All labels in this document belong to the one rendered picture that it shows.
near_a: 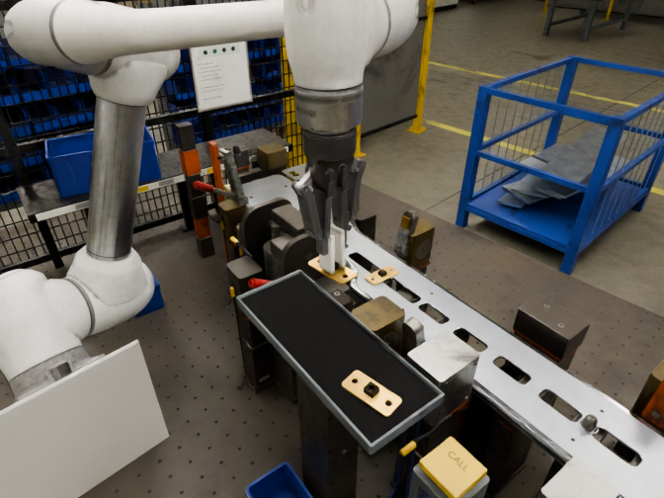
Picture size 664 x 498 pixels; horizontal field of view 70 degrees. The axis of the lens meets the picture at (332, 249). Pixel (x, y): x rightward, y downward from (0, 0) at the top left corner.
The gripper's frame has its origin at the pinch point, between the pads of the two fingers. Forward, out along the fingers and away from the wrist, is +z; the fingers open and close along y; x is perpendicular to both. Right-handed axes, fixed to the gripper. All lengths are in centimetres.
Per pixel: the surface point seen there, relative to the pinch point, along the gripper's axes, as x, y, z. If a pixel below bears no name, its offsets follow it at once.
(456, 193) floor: -127, -253, 127
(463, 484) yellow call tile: 33.7, 10.9, 12.9
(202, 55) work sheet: -113, -45, -8
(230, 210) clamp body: -59, -16, 22
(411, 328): 9.3, -10.8, 18.2
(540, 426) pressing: 33.5, -16.9, 29.0
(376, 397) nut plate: 18.2, 9.1, 12.3
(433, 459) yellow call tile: 29.2, 10.9, 12.8
